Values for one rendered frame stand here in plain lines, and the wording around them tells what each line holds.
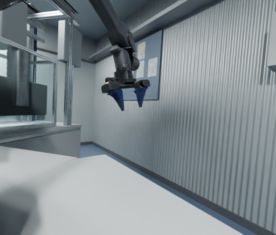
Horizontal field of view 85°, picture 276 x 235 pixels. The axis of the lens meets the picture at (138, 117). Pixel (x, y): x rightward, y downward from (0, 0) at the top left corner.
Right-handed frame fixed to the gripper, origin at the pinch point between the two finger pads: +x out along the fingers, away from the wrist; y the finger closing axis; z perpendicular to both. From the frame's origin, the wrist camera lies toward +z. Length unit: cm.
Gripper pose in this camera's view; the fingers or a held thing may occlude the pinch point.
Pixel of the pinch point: (130, 100)
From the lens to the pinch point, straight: 56.4
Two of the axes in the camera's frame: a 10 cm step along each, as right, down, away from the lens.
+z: -6.3, 0.9, 7.7
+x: 2.1, 9.8, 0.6
